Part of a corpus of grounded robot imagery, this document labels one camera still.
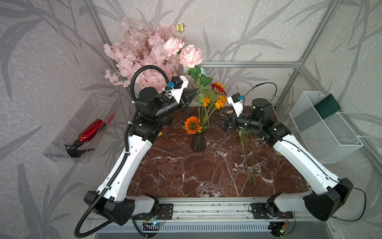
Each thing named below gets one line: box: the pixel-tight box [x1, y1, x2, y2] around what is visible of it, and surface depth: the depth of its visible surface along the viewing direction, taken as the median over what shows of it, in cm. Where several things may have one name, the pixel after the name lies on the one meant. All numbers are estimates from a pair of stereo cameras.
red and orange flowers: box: [184, 81, 228, 135], surface depth 78 cm
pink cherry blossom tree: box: [103, 17, 182, 92], surface depth 68 cm
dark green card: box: [313, 93, 342, 120], surface depth 72 cm
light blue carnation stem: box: [183, 66, 213, 91], surface depth 52 cm
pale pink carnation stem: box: [162, 21, 202, 120], surface depth 47 cm
